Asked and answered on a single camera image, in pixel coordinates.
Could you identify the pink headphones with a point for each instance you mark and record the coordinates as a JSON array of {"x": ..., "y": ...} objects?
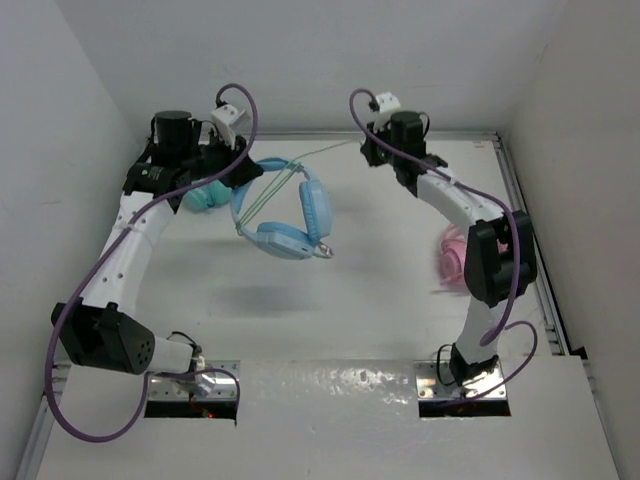
[{"x": 451, "y": 258}]

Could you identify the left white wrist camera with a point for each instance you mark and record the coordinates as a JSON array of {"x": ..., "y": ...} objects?
[{"x": 226, "y": 120}]

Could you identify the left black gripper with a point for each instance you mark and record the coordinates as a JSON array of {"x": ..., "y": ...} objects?
[{"x": 230, "y": 155}]

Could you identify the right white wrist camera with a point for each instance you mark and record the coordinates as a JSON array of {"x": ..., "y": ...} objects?
[{"x": 384, "y": 105}]

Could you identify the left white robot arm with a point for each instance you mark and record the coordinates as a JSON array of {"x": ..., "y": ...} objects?
[{"x": 114, "y": 283}]

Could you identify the metal base plate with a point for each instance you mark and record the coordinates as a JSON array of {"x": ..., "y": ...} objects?
[
  {"x": 219, "y": 382},
  {"x": 434, "y": 382}
]

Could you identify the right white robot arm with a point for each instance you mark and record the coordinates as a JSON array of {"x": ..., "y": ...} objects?
[{"x": 500, "y": 259}]

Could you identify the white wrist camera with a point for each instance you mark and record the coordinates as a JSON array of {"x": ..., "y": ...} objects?
[
  {"x": 384, "y": 105},
  {"x": 226, "y": 120}
]

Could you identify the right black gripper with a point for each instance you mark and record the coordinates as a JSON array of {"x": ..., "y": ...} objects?
[{"x": 368, "y": 149}]

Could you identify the teal headphones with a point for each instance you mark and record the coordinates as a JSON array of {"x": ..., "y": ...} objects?
[{"x": 210, "y": 196}]

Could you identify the white front cover board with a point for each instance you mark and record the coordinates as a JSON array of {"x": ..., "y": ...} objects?
[{"x": 357, "y": 420}]

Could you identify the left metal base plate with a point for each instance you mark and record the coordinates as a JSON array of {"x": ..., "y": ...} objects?
[{"x": 219, "y": 382}]

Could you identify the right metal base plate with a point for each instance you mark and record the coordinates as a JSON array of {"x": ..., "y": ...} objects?
[{"x": 434, "y": 382}]

